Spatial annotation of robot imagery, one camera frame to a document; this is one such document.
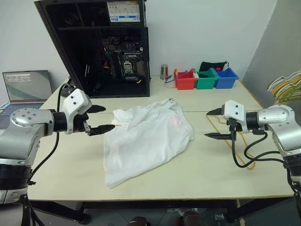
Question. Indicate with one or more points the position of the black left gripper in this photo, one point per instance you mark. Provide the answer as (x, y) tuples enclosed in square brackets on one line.
[(80, 123)]

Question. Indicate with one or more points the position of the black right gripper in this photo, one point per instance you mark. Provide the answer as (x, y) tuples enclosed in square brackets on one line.
[(238, 128)]

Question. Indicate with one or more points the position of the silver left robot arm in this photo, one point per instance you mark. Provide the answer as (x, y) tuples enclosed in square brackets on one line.
[(26, 122)]

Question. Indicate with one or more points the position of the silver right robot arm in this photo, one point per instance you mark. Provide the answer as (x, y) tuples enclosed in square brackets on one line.
[(277, 117)]

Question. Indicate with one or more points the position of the green plastic bin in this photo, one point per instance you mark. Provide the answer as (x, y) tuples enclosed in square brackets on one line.
[(205, 83)]

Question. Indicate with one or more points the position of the blue plastic bin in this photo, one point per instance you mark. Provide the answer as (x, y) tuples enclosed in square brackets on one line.
[(225, 81)]

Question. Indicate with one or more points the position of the red plastic bin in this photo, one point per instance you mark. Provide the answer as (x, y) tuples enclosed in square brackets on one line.
[(185, 83)]

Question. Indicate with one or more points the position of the dark computer motherboard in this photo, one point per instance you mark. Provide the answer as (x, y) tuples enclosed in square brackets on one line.
[(127, 63)]

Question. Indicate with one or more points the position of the black open computer case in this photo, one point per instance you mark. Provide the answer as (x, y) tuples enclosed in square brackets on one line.
[(70, 58)]

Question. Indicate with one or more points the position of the metal cup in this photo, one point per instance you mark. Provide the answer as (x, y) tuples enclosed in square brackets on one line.
[(164, 71)]

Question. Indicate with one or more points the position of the grey laptop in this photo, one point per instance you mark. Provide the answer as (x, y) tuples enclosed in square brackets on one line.
[(26, 87)]

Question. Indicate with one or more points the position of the grey partition panel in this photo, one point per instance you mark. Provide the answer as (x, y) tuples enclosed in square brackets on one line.
[(270, 47)]

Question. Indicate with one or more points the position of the dark rounded shape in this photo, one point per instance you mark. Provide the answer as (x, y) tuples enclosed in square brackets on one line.
[(139, 221)]

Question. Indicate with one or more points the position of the power supply with white label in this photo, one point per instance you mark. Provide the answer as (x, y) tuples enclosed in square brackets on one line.
[(124, 10)]

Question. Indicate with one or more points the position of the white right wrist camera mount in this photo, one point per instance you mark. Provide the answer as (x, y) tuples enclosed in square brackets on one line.
[(235, 109)]

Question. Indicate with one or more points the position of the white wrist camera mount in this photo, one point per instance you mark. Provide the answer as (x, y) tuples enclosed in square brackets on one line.
[(235, 109), (75, 99)]

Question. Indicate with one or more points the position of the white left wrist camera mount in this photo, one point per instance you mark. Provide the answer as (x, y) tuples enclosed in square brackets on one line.
[(75, 99)]

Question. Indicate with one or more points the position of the black table frame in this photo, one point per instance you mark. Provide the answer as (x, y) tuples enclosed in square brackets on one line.
[(152, 204)]

